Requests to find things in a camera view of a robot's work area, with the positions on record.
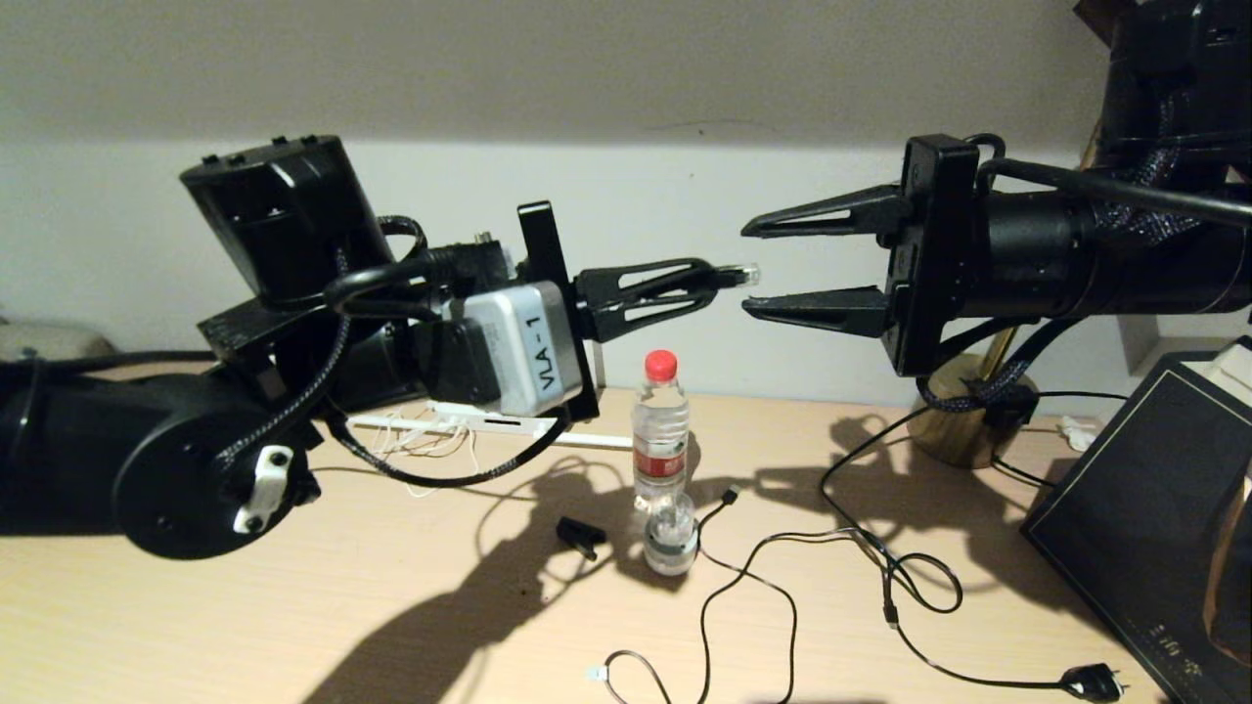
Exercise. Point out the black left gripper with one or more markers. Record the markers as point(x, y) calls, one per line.
point(546, 244)

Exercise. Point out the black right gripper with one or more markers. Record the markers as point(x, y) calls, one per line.
point(934, 254)

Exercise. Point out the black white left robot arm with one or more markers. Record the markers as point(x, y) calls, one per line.
point(59, 450)

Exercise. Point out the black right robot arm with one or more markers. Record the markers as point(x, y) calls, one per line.
point(1125, 254)

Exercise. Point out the white router with antennas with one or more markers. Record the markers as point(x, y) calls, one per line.
point(489, 422)

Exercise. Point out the small white round device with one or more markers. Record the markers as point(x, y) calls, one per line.
point(670, 554)

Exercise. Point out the clear bottle with red cap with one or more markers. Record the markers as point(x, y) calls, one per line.
point(659, 430)

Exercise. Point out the brass desk lamp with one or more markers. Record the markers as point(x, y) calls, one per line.
point(963, 435)

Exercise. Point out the small black plastic clip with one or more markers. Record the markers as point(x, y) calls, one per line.
point(577, 535)

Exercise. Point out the small white crumpled item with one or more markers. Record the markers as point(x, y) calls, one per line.
point(1076, 432)

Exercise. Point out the large black flat box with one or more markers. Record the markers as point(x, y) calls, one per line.
point(1125, 528)

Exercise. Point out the white tissue box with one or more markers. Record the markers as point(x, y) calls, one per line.
point(1230, 376)

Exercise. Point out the grey pillow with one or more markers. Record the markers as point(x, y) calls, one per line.
point(49, 340)

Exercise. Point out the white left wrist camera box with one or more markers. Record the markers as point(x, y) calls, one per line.
point(518, 342)

